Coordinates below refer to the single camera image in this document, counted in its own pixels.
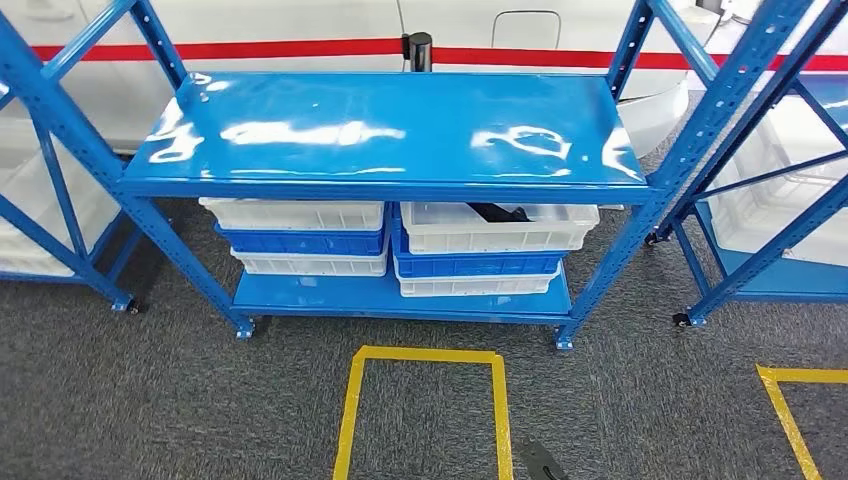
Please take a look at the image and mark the yellow floor tape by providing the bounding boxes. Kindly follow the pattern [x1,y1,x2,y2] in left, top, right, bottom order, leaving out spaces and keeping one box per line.
[756,364,848,480]
[332,345,515,480]

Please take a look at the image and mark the black stanchion post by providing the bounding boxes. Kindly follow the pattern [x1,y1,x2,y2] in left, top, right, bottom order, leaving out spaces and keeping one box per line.
[402,31,434,73]

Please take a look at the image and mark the black plastic piece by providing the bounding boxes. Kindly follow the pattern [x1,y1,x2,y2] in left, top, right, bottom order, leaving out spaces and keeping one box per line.
[466,202,533,223]

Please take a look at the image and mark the white car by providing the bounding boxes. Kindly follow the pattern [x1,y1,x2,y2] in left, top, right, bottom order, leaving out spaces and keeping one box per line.
[0,0,848,157]

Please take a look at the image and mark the blue metal shelf rack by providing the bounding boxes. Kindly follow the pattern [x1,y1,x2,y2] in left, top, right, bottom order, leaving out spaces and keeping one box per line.
[0,0,816,351]
[645,0,848,329]
[0,86,144,315]

